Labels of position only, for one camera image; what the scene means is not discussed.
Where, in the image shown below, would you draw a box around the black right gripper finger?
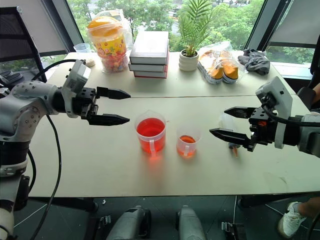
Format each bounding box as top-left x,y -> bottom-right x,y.
209,127 -> 254,151
224,106 -> 256,119

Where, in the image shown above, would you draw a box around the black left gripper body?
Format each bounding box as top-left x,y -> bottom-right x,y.
72,87 -> 99,121

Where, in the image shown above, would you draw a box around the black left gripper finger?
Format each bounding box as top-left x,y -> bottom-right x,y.
96,86 -> 132,101
87,113 -> 131,127

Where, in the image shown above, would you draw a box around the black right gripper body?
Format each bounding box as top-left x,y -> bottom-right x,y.
246,106 -> 279,153

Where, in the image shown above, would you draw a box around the small beaker orange liquid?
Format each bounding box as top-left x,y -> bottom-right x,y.
175,126 -> 202,159

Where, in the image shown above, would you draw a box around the large beaker red liquid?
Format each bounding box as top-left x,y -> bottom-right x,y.
134,109 -> 171,161

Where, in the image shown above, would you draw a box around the empty clear measuring cup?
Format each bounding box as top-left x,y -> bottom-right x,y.
73,42 -> 95,60

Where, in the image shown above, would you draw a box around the yellow canvas shoe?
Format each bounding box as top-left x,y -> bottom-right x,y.
209,65 -> 225,85
221,61 -> 240,85

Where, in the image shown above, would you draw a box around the red-cover book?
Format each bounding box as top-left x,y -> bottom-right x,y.
133,70 -> 169,79

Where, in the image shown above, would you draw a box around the white-page dark-cover book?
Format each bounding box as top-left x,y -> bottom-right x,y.
127,62 -> 169,73

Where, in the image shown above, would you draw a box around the bagged yellow-lid candy jar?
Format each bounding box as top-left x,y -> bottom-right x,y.
86,9 -> 134,75

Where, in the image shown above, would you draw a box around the grey crumpled cloth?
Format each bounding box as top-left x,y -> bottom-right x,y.
237,48 -> 272,76

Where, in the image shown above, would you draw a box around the black chair armrest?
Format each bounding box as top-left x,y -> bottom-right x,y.
296,87 -> 317,110

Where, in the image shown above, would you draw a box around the thick white-cover book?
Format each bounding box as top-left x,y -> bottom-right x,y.
129,30 -> 171,65

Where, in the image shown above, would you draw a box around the sneakers in plastic bag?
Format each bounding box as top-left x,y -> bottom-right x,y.
197,40 -> 248,85

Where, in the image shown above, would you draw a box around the green plant in white pot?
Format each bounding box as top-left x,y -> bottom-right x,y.
174,0 -> 217,73

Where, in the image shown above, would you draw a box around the person's bare leg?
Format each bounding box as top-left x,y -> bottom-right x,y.
298,195 -> 320,219

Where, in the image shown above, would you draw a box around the black table foot bar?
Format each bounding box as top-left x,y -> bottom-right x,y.
27,196 -> 99,214

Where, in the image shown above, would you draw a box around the white sneaker on foot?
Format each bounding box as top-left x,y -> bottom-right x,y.
277,201 -> 308,240

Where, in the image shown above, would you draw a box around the black mesh chair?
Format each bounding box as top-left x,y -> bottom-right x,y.
0,6 -> 48,89

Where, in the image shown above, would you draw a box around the grey rounded robot leg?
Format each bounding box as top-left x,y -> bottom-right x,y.
176,205 -> 208,240
105,205 -> 152,240

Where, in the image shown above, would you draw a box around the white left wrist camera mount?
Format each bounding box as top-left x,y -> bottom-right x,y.
60,59 -> 92,118

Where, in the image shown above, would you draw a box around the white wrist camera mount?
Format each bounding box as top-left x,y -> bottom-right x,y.
60,59 -> 92,118
255,76 -> 294,150

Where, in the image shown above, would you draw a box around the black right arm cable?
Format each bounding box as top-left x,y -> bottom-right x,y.
261,102 -> 320,125

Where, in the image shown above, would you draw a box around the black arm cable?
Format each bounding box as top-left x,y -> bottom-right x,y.
261,102 -> 320,125
27,59 -> 85,240

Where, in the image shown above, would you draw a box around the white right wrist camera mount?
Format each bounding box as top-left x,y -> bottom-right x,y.
255,76 -> 294,150

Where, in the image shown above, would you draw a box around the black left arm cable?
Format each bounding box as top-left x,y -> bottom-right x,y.
27,59 -> 85,240

